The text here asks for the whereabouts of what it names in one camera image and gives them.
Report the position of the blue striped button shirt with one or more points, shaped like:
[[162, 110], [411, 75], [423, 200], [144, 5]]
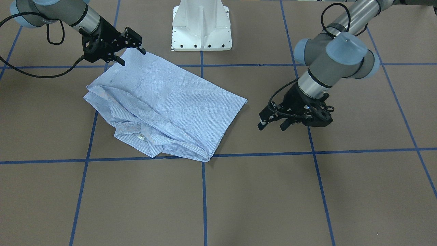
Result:
[[157, 107]]

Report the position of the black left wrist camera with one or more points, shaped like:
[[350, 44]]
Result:
[[319, 114]]

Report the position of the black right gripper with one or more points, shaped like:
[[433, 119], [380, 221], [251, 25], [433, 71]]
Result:
[[105, 34]]

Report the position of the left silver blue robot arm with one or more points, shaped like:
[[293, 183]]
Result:
[[334, 54]]

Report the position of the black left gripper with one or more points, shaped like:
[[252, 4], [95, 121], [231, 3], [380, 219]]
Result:
[[294, 98]]

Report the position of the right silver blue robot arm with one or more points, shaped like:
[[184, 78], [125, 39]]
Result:
[[37, 13]]

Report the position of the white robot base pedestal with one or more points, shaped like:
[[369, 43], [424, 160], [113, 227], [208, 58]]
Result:
[[201, 25]]

